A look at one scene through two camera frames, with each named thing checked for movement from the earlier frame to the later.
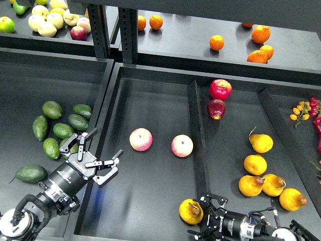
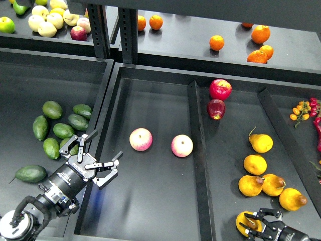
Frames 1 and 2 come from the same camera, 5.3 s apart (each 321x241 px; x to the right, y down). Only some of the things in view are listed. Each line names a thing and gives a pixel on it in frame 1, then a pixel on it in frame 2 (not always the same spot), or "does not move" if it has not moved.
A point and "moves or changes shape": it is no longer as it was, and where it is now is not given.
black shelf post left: x=99 y=22 does not move
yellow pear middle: x=255 y=164 does not move
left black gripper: x=71 y=177 does not move
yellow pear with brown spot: x=191 y=211 moves or changes shape
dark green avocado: x=31 y=173 does not move
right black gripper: x=223 y=225 -> x=280 y=232
